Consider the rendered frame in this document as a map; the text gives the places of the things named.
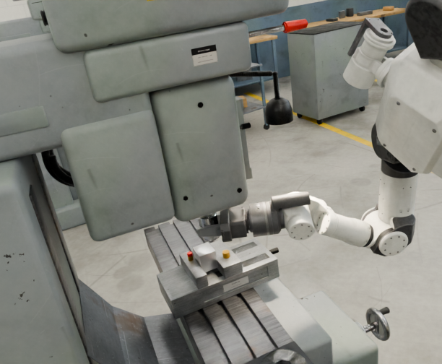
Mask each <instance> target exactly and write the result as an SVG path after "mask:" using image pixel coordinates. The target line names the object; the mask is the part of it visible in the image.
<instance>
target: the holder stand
mask: <svg viewBox="0 0 442 364"><path fill-rule="evenodd" d="M244 364H313V362H312V361H311V360H310V359H309V358H308V356H307V355H306V354H305V353H304V351H302V350H301V348H300V347H299V346H298V345H297V343H296V342H295V341H292V342H290V343H288V344H285V345H283V346H281V347H279V348H277V349H275V350H272V351H271V352H268V353H266V354H264V355H262V356H260V357H257V358H255V359H253V360H251V361H249V362H247V363H244Z"/></svg>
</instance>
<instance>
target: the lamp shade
mask: <svg viewBox="0 0 442 364"><path fill-rule="evenodd" d="M265 119H266V124H269V125H283V124H288V123H290V122H292V121H293V109H292V107H291V104H290V102H289V100H287V99H285V98H283V97H279V98H275V97H274V98H272V99H271V100H270V101H269V102H268V103H267V104H266V109H265Z"/></svg>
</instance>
